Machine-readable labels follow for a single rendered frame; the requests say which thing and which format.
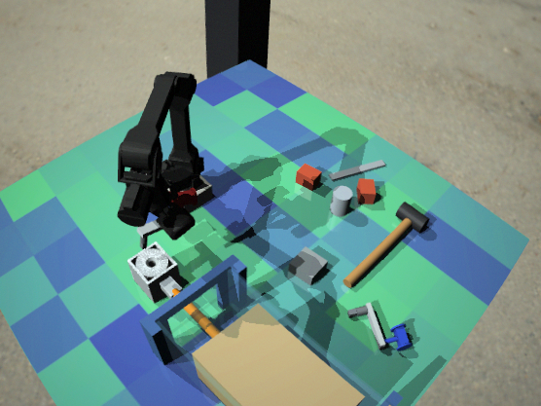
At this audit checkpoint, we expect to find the orange-red block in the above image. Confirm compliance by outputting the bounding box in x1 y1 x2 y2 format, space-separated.
296 163 322 191
356 178 376 204

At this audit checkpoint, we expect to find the mallet with wooden handle and black head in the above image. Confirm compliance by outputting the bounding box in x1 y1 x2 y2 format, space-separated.
343 202 430 287

